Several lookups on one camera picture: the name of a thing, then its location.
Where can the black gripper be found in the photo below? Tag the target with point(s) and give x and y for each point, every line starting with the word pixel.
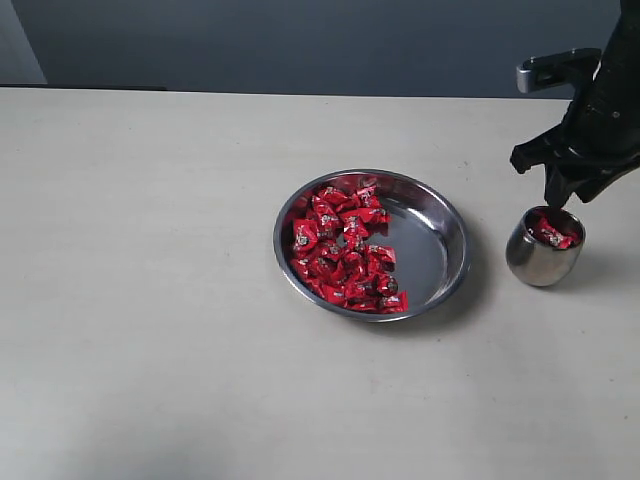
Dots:
pixel 597 137

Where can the red candy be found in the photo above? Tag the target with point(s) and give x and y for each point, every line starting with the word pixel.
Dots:
pixel 546 233
pixel 305 237
pixel 393 304
pixel 333 196
pixel 384 254

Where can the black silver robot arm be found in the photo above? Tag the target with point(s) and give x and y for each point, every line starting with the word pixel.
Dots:
pixel 620 58

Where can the steel cup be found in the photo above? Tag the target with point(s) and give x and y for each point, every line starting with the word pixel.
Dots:
pixel 535 263

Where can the round steel plate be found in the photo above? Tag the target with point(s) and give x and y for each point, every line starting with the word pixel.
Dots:
pixel 427 232

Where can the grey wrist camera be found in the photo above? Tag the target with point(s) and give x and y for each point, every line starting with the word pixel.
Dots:
pixel 575 67

